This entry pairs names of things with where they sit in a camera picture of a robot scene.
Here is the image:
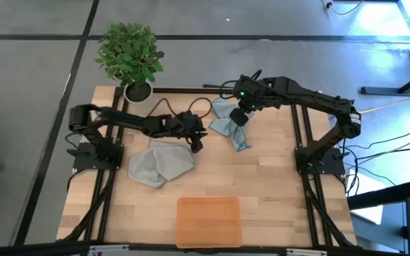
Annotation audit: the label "black floor cable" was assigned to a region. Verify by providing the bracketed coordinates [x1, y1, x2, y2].
[343, 128, 410, 150]

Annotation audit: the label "yellow extension cable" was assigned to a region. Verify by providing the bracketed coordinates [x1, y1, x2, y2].
[358, 88, 410, 114]

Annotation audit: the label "white box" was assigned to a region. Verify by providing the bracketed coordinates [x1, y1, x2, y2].
[345, 169, 387, 225]

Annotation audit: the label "black desk leg with foot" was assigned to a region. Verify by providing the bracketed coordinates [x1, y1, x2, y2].
[360, 65, 410, 96]

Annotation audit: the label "grey waffle towel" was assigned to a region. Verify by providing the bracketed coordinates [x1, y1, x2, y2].
[127, 139, 196, 189]

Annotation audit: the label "black rig strut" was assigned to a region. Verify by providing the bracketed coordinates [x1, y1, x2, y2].
[347, 179, 410, 210]

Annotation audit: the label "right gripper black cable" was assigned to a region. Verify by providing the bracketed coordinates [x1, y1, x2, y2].
[219, 69, 263, 101]

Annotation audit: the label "blue microfiber towel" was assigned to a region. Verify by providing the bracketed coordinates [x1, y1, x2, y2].
[208, 97, 253, 153]

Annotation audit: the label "black rig beam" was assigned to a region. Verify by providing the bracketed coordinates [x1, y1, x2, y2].
[0, 240, 410, 256]

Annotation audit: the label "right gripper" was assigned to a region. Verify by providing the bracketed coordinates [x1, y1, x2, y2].
[228, 73, 265, 127]

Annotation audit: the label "black aluminium table frame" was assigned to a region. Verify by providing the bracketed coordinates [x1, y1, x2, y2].
[57, 86, 357, 250]

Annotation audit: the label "orange plastic basket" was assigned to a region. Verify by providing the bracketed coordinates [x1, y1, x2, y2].
[176, 196, 243, 249]

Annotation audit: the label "beige cable with black plug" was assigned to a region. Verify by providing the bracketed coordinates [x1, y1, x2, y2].
[320, 0, 366, 17]

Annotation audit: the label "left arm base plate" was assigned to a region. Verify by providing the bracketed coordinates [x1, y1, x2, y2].
[71, 142, 125, 171]

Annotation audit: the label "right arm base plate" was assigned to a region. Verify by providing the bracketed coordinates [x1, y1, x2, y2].
[295, 146, 347, 176]

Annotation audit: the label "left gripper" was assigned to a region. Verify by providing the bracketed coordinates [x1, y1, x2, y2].
[167, 110, 209, 154]

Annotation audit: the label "white rig bracket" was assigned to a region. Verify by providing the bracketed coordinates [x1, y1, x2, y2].
[86, 243, 131, 256]
[285, 247, 329, 256]

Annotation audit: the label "green plant in white pot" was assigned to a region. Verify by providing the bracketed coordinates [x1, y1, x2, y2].
[94, 22, 166, 105]

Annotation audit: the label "white floor cable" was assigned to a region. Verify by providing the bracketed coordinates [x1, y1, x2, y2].
[345, 127, 410, 167]

